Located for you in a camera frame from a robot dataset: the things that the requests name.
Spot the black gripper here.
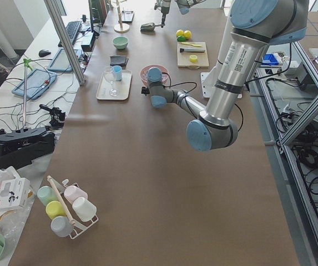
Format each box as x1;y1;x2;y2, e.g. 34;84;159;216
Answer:
161;0;171;13

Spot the metal ice scoop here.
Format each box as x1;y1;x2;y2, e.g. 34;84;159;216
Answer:
140;22;165;32

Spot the light blue cup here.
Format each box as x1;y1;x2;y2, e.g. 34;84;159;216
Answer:
112;65;122;81

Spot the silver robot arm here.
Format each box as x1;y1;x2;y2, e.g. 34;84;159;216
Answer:
142;1;309;151
154;0;203;15

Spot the wooden cup tree stand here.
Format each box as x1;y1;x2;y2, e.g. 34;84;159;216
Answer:
111;0;130;33

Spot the white cup rack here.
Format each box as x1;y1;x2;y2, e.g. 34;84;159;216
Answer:
47;176;100;240

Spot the lower yellow lemon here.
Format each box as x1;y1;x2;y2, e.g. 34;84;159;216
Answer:
176;29;184;37

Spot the yellow lemon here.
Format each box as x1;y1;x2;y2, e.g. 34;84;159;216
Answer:
176;29;184;37
184;30;192;39

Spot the green lime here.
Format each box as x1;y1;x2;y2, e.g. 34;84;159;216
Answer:
176;35;186;42

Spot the upper yellow lemon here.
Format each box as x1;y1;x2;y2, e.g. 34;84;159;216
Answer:
184;30;192;39

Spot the black glass tray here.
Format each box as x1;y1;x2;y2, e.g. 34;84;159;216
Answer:
121;11;134;23

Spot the steel muddler black tip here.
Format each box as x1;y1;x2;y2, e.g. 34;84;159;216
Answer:
179;48;205;53

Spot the yellow plastic knife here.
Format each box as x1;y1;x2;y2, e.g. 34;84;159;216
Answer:
181;42;201;47

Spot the bamboo cutting board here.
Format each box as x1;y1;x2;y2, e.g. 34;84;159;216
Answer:
177;42;209;68

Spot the light green bowl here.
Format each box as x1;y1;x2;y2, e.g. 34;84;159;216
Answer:
112;36;129;50

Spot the half lemon slice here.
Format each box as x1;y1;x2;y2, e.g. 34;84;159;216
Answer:
189;55;198;62

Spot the pink bowl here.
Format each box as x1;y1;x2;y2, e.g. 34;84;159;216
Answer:
140;64;169;86

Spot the black monitor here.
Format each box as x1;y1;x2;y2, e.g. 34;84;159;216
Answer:
88;0;108;37

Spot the grey folded cloth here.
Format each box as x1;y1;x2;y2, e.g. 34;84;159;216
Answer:
109;55;129;67

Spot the clear wine glass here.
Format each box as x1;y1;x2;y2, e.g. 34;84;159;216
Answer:
103;66;118;97

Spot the black keyboard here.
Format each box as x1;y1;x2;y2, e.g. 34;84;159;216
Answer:
65;21;82;44

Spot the cream serving tray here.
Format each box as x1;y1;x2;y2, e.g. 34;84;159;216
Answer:
96;70;132;101

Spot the blue parts bin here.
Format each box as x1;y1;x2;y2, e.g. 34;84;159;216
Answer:
262;53;282;66

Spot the blue teach pendant far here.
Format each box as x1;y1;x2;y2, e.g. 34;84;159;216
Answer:
48;48;72;73

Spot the blue teach pendant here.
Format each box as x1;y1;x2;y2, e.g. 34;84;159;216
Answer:
48;48;72;73
26;69;58;100

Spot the black computer mouse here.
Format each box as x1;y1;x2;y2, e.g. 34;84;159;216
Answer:
38;49;51;57

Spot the blue teach pendant near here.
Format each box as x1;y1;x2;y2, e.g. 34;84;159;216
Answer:
26;69;58;100

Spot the grey power box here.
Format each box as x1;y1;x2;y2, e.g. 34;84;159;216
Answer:
284;61;313;91

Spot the white product box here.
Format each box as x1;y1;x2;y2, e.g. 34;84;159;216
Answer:
0;178;31;211

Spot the aluminium frame post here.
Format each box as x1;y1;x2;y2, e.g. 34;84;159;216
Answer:
44;0;85;86

